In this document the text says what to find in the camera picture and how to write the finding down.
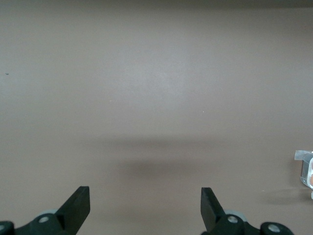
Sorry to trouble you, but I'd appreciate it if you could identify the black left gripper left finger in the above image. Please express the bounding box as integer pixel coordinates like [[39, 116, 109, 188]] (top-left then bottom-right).
[[0, 186, 90, 235]]

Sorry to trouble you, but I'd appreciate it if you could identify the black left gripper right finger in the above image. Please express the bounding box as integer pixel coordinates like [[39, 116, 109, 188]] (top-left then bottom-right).
[[200, 188, 294, 235]]

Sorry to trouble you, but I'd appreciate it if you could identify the clear plastic egg box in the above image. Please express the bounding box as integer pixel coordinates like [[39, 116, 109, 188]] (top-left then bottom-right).
[[294, 150, 313, 200]]

